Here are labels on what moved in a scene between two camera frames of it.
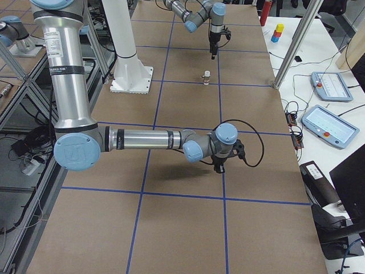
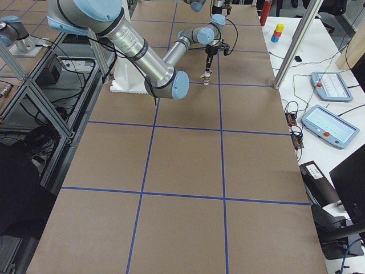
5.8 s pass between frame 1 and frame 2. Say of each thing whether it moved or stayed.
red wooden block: stayed
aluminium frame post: stayed
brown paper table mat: stayed
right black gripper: moved
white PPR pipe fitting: stayed
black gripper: moved
